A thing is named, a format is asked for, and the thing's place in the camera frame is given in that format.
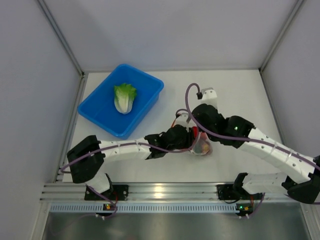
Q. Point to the clear zip top bag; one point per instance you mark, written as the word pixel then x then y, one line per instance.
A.
pixel 191 124

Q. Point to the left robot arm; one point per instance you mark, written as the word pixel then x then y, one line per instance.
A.
pixel 87 159

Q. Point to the fake green lettuce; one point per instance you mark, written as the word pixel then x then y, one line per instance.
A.
pixel 124 96

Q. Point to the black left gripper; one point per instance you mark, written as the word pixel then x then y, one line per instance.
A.
pixel 189 138

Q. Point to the fake red bell pepper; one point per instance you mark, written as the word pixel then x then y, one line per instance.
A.
pixel 198 134

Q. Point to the aluminium corner post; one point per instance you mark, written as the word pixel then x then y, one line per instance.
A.
pixel 59 34
pixel 293 13

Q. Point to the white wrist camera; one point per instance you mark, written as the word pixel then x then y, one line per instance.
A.
pixel 183 119
pixel 208 96

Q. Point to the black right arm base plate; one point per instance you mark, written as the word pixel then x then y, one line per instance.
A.
pixel 229 192

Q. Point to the aluminium corner post left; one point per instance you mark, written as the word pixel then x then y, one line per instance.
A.
pixel 59 34

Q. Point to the aluminium rail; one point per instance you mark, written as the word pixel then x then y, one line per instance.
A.
pixel 137 191

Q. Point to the blue plastic bin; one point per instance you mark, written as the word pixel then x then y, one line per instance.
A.
pixel 99 107

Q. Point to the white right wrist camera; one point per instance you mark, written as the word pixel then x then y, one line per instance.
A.
pixel 208 96

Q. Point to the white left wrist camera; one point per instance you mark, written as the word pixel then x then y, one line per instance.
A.
pixel 183 119

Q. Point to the white cable duct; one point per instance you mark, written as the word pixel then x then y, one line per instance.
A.
pixel 144 208

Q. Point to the aluminium corner post right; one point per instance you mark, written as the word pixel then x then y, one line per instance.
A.
pixel 293 13

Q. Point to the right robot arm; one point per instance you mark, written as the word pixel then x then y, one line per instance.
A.
pixel 299 175

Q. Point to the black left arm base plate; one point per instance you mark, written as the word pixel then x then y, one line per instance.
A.
pixel 119 192

